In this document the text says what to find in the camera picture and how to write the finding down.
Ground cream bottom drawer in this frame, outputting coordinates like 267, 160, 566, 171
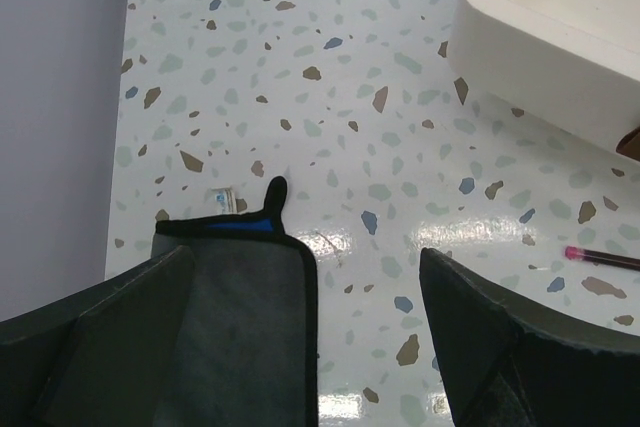
447, 0, 639, 160

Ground black mat with blue trim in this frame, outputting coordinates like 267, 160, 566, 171
152, 176, 318, 426

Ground dark red pen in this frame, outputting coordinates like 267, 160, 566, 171
564, 246, 640, 271

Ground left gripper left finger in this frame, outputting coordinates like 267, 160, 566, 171
1, 247, 195, 426

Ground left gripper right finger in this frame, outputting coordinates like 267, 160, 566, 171
420, 248, 639, 426

